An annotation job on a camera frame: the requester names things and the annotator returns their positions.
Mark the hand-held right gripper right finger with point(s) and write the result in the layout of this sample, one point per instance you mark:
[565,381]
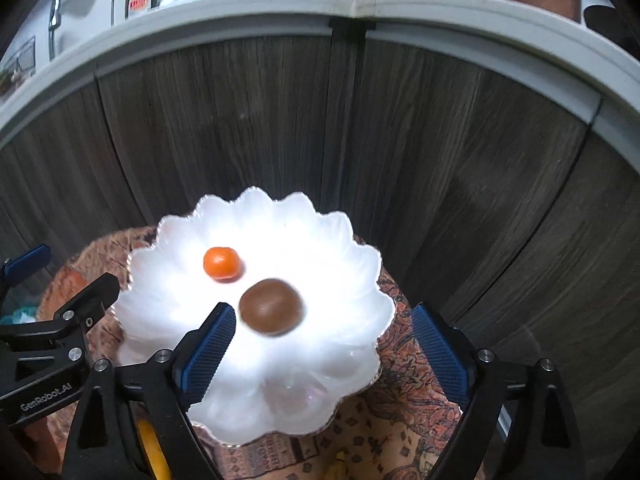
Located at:
[440,355]

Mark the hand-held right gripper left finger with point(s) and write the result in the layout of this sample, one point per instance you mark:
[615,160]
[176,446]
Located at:
[207,355]

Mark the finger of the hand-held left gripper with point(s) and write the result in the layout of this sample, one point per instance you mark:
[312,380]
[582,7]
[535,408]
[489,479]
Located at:
[30,261]
[92,297]

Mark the brown kiwi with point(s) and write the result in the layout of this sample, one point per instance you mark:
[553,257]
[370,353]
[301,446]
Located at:
[271,307]

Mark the white scalloped bowl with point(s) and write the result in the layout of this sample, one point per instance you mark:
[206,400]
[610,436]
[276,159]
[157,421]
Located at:
[300,360]

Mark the yellow banana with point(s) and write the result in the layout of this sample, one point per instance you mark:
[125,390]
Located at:
[339,470]

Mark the patterned tablecloth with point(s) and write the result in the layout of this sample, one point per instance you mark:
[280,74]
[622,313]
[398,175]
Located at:
[400,435]

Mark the small mandarin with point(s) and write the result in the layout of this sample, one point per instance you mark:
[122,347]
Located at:
[222,263]

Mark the dark wood cabinet door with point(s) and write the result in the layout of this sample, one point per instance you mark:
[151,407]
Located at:
[475,160]
[50,170]
[225,125]
[575,260]

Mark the metal faucet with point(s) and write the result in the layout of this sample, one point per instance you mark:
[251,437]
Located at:
[54,20]

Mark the white kitchen countertop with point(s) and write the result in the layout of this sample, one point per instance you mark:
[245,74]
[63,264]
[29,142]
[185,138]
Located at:
[250,22]

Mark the black object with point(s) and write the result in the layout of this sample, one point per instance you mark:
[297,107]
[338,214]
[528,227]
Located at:
[607,20]

